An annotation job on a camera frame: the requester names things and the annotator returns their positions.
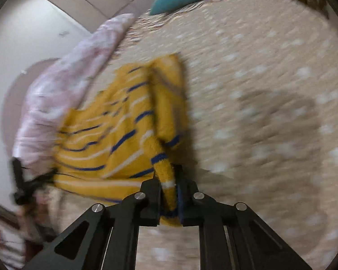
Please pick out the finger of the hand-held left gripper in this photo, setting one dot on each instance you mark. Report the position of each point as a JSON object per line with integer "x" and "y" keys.
{"x": 40, "y": 180}

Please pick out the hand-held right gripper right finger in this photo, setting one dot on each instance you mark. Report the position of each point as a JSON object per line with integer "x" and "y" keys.
{"x": 181, "y": 205}

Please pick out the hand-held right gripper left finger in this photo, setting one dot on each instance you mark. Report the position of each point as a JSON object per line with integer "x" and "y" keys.
{"x": 150, "y": 199}

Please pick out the yellow striped sweater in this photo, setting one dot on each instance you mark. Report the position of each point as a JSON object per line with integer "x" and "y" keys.
{"x": 115, "y": 135}

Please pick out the person's striped clothing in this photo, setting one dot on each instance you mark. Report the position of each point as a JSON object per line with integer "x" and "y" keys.
{"x": 5, "y": 242}

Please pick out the pink fleece blanket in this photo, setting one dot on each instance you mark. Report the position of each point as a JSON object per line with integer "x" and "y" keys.
{"x": 59, "y": 90}

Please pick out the beige quilted bedspread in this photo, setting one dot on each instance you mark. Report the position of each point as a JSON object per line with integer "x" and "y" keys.
{"x": 256, "y": 118}

